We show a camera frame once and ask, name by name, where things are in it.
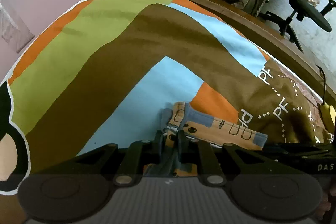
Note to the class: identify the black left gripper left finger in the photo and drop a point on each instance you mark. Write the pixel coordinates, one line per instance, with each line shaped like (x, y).
(110, 161)

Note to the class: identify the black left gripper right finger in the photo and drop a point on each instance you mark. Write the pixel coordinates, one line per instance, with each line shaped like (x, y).
(229, 164)

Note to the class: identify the blue car-print pants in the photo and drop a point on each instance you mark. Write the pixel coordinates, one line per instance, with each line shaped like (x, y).
(182, 117)

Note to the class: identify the colourful patterned bed sheet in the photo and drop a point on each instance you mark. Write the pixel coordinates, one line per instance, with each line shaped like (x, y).
(103, 73)

